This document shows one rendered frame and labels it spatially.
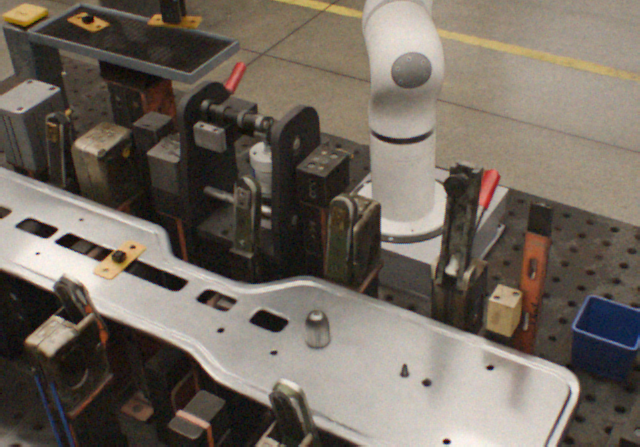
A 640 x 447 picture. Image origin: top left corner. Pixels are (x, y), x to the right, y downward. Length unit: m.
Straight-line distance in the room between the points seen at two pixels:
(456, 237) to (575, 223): 0.76
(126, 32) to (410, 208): 0.60
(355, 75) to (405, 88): 2.40
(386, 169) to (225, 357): 0.58
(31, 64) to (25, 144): 0.25
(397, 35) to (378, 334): 0.50
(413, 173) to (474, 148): 1.76
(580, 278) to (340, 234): 0.64
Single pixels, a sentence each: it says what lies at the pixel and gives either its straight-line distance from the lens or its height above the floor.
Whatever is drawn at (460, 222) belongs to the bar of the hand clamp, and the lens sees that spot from 1.14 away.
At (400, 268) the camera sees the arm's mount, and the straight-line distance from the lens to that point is 1.65.
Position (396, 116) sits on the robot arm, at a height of 1.04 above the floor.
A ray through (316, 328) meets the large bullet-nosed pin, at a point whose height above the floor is 1.03.
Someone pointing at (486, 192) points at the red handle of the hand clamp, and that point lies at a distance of 1.20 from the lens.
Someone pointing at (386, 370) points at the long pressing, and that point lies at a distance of 1.14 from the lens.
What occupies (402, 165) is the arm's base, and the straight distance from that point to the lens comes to 1.60.
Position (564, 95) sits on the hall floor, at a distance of 3.76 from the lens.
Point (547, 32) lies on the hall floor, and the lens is 4.26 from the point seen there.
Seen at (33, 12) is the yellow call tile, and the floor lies 1.16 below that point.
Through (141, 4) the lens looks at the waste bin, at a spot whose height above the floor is 0.22.
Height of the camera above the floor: 1.84
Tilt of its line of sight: 37 degrees down
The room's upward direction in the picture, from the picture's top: 3 degrees counter-clockwise
